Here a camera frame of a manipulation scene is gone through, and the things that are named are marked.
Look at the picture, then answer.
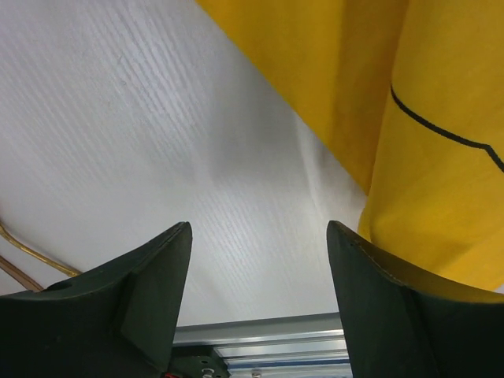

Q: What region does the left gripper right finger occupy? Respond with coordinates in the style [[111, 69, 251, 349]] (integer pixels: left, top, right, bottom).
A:
[[327, 220, 503, 377]]

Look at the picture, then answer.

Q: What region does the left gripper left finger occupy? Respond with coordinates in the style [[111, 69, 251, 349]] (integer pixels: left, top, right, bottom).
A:
[[1, 222, 192, 377]]

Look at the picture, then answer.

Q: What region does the gold spoon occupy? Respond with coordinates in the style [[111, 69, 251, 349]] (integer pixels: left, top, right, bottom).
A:
[[0, 224, 81, 277]]

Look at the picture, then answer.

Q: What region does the yellow Pikachu cloth placemat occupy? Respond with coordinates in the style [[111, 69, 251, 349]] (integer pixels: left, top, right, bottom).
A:
[[201, 1, 503, 291]]

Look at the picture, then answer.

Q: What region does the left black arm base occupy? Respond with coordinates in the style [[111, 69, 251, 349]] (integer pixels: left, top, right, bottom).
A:
[[161, 355, 231, 378]]

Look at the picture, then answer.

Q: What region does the aluminium mounting rail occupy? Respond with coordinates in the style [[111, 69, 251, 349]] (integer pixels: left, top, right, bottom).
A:
[[174, 313, 353, 377]]

